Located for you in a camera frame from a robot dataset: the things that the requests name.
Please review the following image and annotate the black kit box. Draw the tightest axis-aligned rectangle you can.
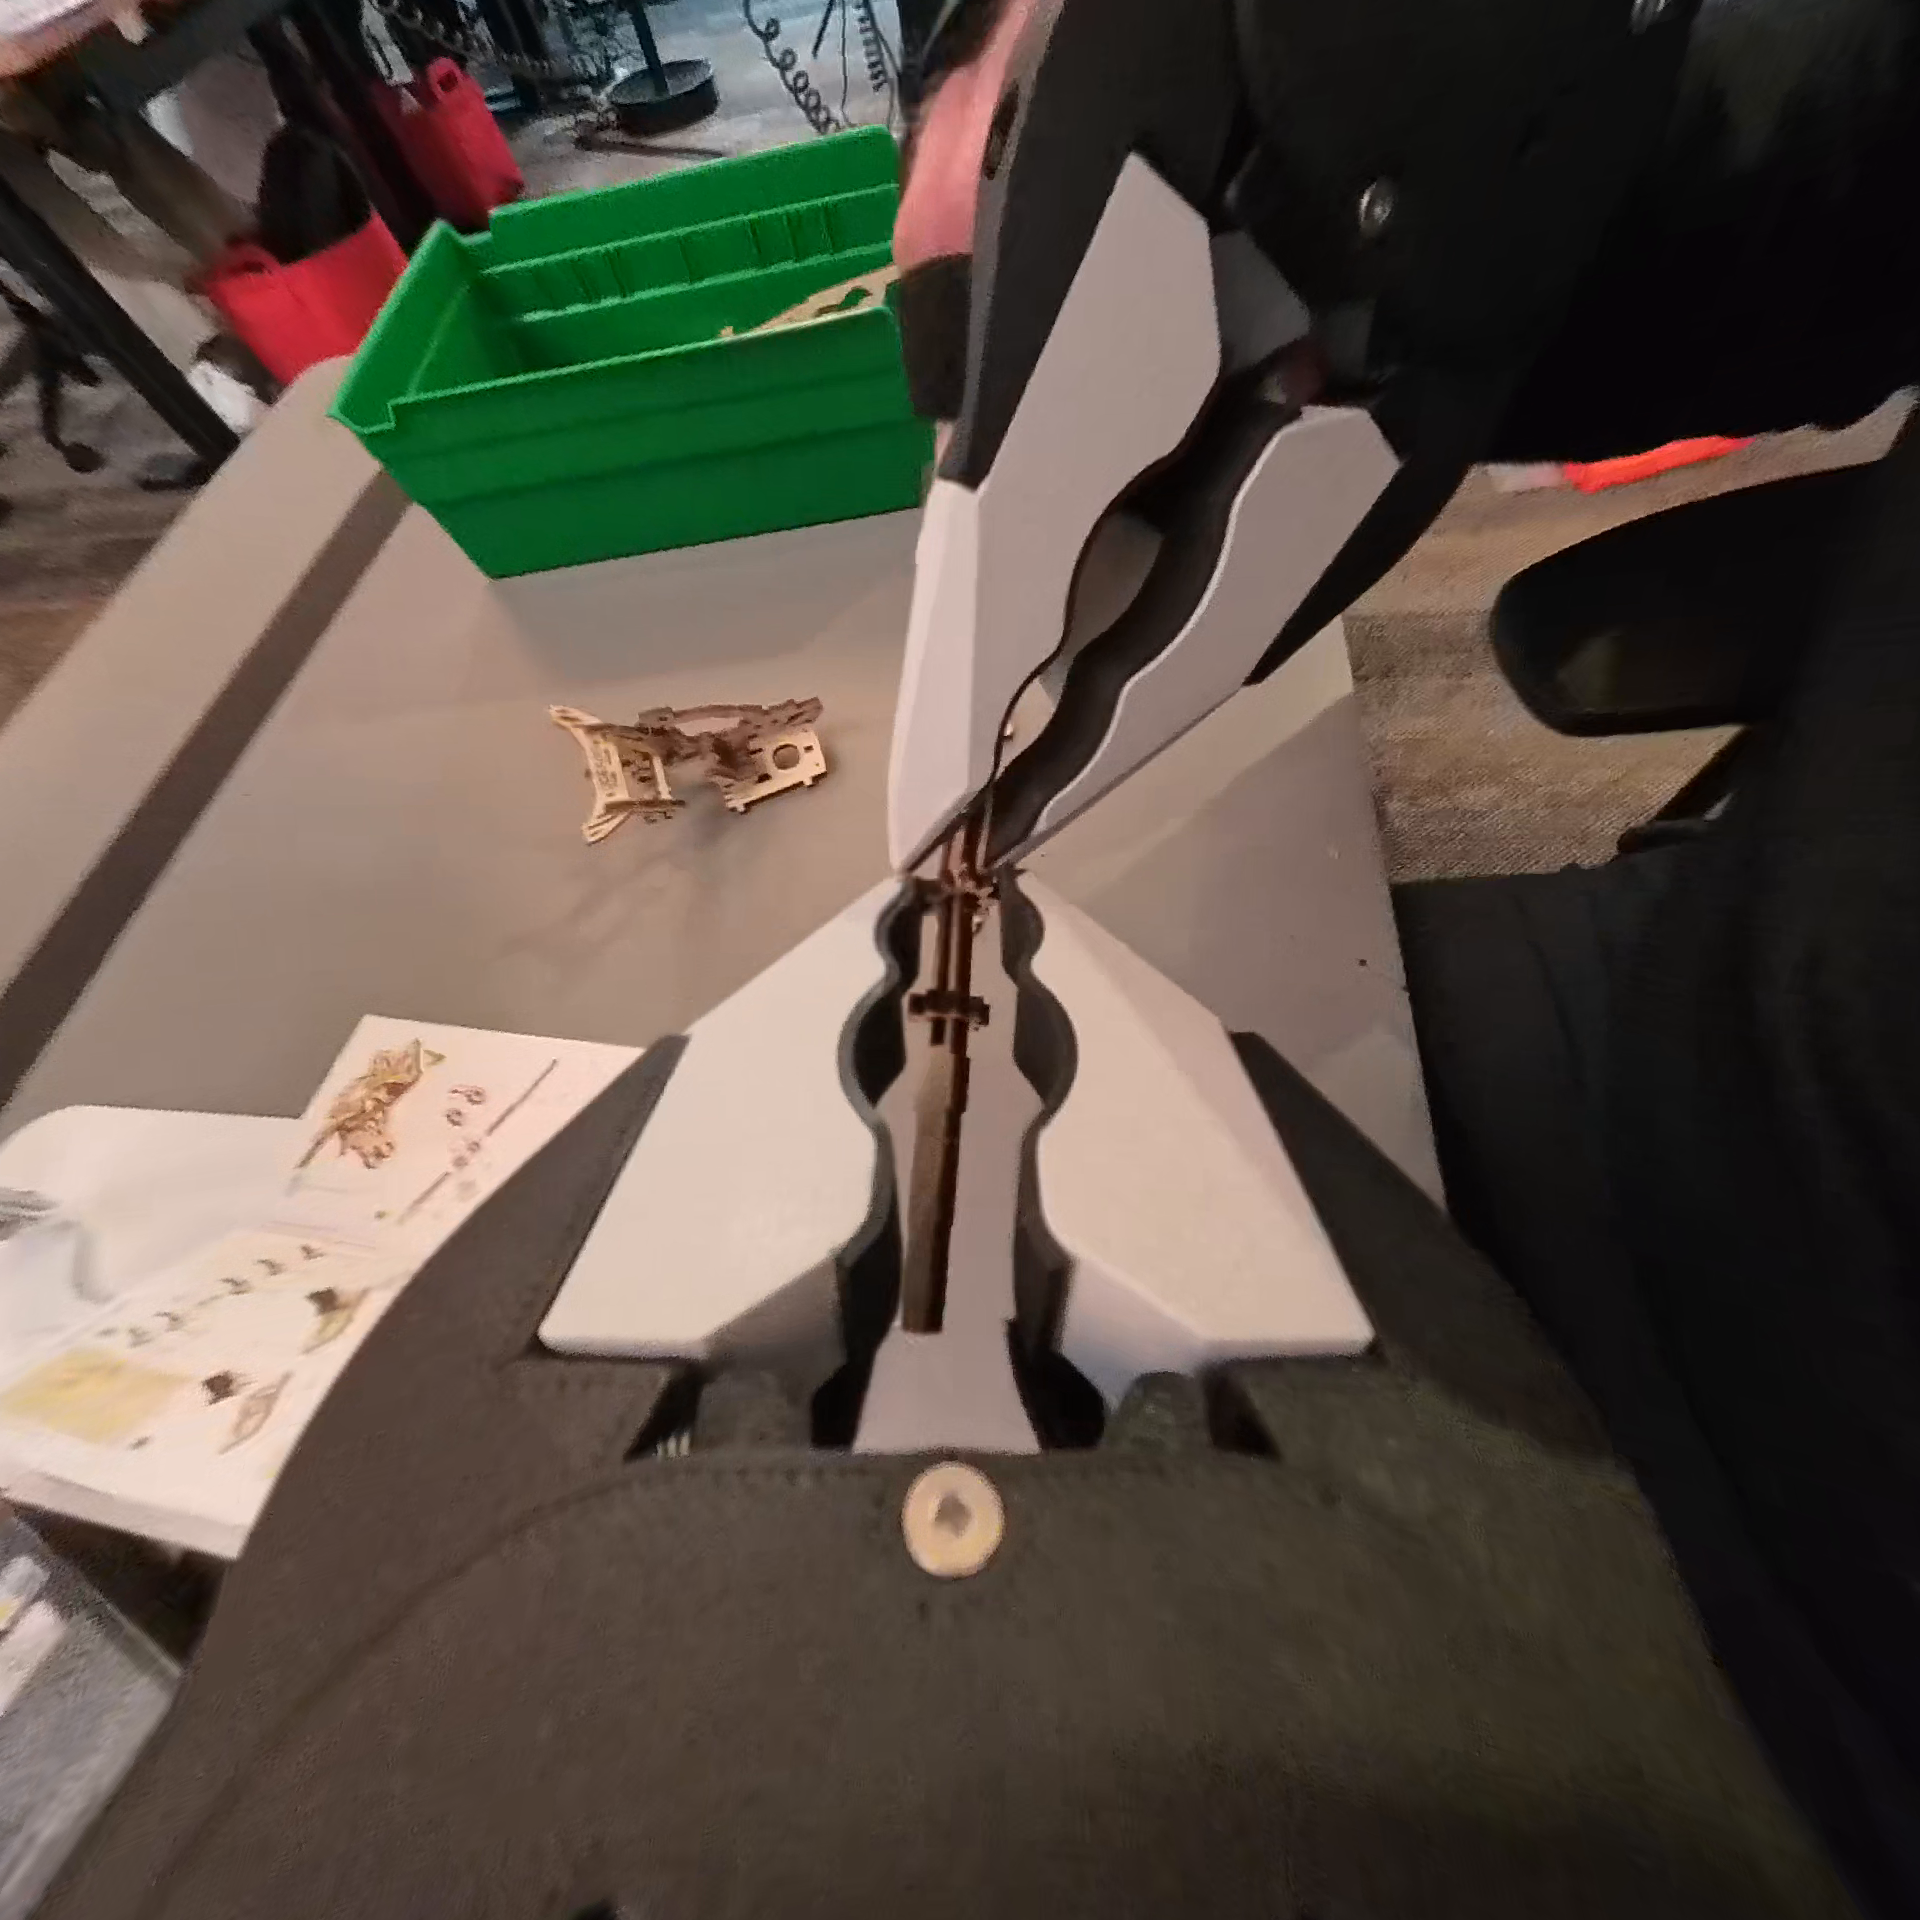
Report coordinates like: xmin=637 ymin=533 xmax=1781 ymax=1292
xmin=0 ymin=1499 xmax=184 ymax=1907

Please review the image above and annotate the long wooden shaft with collars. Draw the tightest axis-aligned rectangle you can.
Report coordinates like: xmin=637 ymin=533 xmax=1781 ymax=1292
xmin=902 ymin=780 xmax=999 ymax=1338

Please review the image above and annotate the laser-cut wooden part sheet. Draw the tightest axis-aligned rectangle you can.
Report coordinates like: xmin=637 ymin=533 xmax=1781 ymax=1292
xmin=721 ymin=277 xmax=904 ymax=344

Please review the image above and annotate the red bag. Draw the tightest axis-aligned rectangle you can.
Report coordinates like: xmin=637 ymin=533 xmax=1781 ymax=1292
xmin=202 ymin=218 xmax=409 ymax=384
xmin=373 ymin=59 xmax=528 ymax=227

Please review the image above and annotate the green plastic bin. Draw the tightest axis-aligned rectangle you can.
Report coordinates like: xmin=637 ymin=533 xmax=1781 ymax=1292
xmin=330 ymin=128 xmax=939 ymax=578

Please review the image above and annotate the black coiled cable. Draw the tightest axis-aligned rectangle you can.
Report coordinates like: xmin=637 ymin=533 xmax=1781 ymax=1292
xmin=751 ymin=0 xmax=904 ymax=139

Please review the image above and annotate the person's right hand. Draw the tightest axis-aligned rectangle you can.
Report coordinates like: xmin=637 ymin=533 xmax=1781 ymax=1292
xmin=896 ymin=0 xmax=1039 ymax=280

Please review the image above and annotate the partly built wooden model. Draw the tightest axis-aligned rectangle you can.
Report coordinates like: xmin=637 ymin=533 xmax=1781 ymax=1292
xmin=547 ymin=693 xmax=831 ymax=848

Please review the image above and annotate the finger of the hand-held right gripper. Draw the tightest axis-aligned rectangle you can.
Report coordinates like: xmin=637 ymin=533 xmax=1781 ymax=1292
xmin=997 ymin=402 xmax=1403 ymax=874
xmin=886 ymin=153 xmax=1221 ymax=875

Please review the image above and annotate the instruction booklet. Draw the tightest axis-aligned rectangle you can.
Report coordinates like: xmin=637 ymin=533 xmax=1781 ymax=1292
xmin=0 ymin=1017 xmax=648 ymax=1562

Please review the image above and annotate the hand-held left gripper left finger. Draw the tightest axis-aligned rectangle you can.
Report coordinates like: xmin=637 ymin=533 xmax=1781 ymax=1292
xmin=537 ymin=879 xmax=922 ymax=1443

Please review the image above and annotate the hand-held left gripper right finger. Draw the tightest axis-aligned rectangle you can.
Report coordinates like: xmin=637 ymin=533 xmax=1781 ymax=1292
xmin=990 ymin=872 xmax=1374 ymax=1420

